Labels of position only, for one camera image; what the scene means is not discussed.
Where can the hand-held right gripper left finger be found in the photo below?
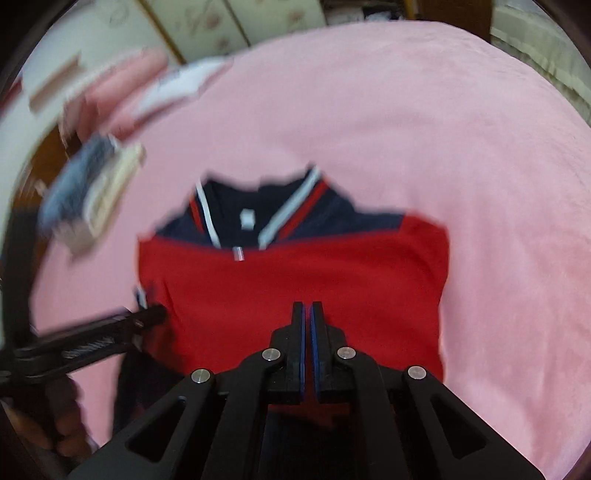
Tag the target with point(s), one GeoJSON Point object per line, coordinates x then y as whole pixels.
{"type": "Point", "coordinates": [301, 355]}

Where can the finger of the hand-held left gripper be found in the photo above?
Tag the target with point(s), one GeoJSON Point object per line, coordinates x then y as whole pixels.
{"type": "Point", "coordinates": [106, 332]}

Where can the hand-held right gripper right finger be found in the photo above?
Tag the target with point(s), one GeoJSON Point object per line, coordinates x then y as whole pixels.
{"type": "Point", "coordinates": [315, 355]}

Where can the red and navy polo shirt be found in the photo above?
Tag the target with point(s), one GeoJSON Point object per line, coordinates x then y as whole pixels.
{"type": "Point", "coordinates": [295, 272]}

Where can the person's left hand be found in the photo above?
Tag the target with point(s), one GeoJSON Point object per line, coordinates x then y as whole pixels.
{"type": "Point", "coordinates": [69, 415]}

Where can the folded blue garment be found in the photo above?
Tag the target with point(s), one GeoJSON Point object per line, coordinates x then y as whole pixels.
{"type": "Point", "coordinates": [76, 184]}

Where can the folded white garment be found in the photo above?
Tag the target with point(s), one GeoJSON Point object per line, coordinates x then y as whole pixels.
{"type": "Point", "coordinates": [114, 191]}

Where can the pink pillow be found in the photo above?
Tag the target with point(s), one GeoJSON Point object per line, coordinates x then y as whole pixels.
{"type": "Point", "coordinates": [127, 90]}

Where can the pink blanket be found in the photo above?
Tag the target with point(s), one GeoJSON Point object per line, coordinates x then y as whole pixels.
{"type": "Point", "coordinates": [392, 129]}

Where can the white cloth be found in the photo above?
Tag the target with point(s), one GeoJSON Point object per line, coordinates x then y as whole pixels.
{"type": "Point", "coordinates": [180, 83]}

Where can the cream floral wardrobe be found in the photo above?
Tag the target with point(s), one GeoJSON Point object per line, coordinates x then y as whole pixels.
{"type": "Point", "coordinates": [212, 23]}

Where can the dark wooden furniture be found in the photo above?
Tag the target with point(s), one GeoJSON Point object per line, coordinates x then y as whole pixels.
{"type": "Point", "coordinates": [415, 9]}

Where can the white lace curtain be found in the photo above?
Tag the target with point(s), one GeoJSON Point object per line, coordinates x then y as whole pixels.
{"type": "Point", "coordinates": [535, 55]}

